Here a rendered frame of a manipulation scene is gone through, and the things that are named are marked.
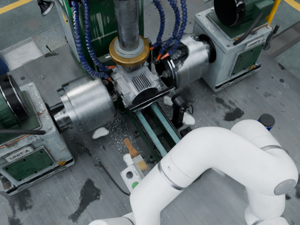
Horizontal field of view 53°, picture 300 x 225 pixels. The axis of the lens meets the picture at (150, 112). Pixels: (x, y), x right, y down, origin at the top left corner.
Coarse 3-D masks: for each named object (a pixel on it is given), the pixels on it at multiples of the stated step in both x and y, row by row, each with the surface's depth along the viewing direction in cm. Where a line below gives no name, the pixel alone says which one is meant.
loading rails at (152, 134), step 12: (120, 96) 162; (120, 108) 166; (156, 108) 155; (132, 120) 161; (144, 120) 151; (156, 120) 157; (168, 120) 150; (132, 132) 159; (144, 132) 148; (156, 132) 156; (168, 132) 148; (156, 144) 144; (168, 144) 157; (156, 156) 147
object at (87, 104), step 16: (80, 80) 134; (96, 80) 133; (64, 96) 130; (80, 96) 129; (96, 96) 131; (112, 96) 140; (64, 112) 134; (80, 112) 129; (96, 112) 132; (112, 112) 136; (80, 128) 134
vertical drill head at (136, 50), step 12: (120, 0) 106; (132, 0) 107; (120, 12) 111; (132, 12) 112; (120, 24) 116; (132, 24) 116; (120, 36) 123; (132, 36) 122; (120, 48) 129; (132, 48) 127; (144, 48) 132; (120, 60) 129; (132, 60) 129; (144, 60) 131
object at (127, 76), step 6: (120, 66) 141; (138, 66) 144; (144, 66) 140; (120, 72) 146; (126, 72) 138; (132, 72) 138; (138, 72) 141; (144, 72) 143; (126, 78) 140; (132, 78) 142
